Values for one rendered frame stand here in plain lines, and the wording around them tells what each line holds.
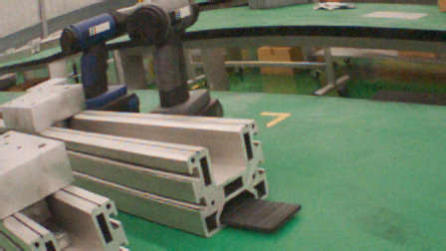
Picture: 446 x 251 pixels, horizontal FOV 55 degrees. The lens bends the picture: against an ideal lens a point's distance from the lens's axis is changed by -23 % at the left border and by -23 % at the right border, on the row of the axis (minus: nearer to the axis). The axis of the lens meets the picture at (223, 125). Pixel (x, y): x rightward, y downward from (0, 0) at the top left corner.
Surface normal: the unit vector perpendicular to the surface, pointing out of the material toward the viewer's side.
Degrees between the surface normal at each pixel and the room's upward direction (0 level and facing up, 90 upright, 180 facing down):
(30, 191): 90
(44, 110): 90
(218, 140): 90
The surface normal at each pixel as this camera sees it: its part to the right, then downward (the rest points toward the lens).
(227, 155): -0.64, 0.33
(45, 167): 0.75, 0.05
